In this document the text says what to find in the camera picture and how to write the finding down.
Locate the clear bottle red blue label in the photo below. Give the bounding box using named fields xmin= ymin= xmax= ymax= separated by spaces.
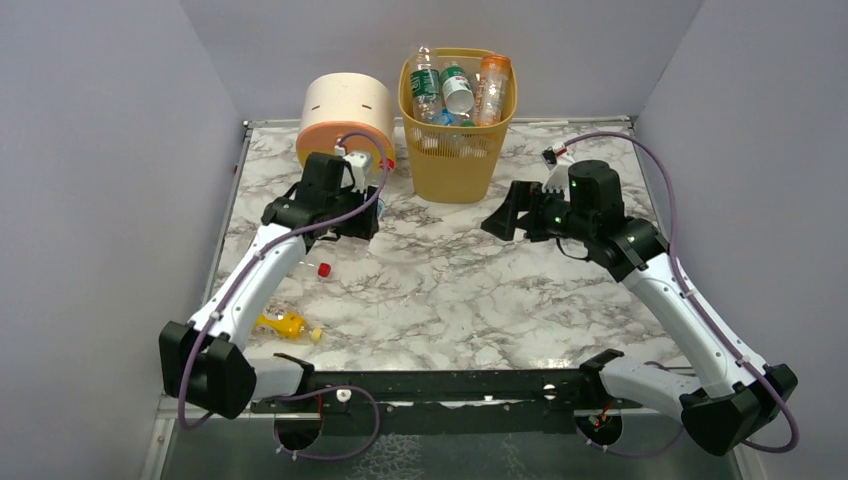
xmin=300 ymin=261 xmax=332 ymax=278

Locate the clear bottle green cestbon label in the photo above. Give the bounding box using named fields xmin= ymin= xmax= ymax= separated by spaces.
xmin=439 ymin=61 xmax=475 ymax=114

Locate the orange label clear bottle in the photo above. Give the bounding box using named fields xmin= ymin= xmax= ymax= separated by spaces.
xmin=475 ymin=55 xmax=511 ymax=126

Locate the clear bottle green label angled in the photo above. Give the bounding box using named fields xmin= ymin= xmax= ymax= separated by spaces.
xmin=408 ymin=45 xmax=442 ymax=124

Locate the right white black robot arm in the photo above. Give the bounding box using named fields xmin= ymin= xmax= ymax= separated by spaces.
xmin=481 ymin=160 xmax=798 ymax=456

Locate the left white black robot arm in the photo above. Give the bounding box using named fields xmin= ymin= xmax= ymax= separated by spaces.
xmin=158 ymin=147 xmax=380 ymax=429

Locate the yellow mesh waste bin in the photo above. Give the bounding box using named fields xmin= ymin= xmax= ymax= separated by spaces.
xmin=398 ymin=47 xmax=518 ymax=204

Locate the round pink yellow drawer box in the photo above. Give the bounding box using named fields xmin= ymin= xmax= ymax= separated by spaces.
xmin=295 ymin=72 xmax=396 ymax=169

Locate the yellow drink bottle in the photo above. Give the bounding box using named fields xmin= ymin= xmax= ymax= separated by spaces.
xmin=253 ymin=305 xmax=323 ymax=344

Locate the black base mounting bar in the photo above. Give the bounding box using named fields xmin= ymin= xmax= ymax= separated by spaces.
xmin=250 ymin=368 xmax=635 ymax=436

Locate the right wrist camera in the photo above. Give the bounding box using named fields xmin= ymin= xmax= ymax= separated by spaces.
xmin=542 ymin=146 xmax=573 ymax=193

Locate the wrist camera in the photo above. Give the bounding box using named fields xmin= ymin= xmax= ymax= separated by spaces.
xmin=334 ymin=145 xmax=374 ymax=193
xmin=542 ymin=146 xmax=573 ymax=193

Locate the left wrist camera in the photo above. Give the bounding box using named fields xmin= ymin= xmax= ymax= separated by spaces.
xmin=334 ymin=145 xmax=374 ymax=193

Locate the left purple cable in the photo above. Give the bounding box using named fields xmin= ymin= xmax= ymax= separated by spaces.
xmin=176 ymin=131 xmax=391 ymax=463

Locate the purple cable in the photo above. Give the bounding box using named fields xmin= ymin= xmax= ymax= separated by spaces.
xmin=176 ymin=131 xmax=391 ymax=463
xmin=574 ymin=131 xmax=802 ymax=460

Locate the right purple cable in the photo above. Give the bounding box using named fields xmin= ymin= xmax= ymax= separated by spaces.
xmin=574 ymin=131 xmax=802 ymax=460

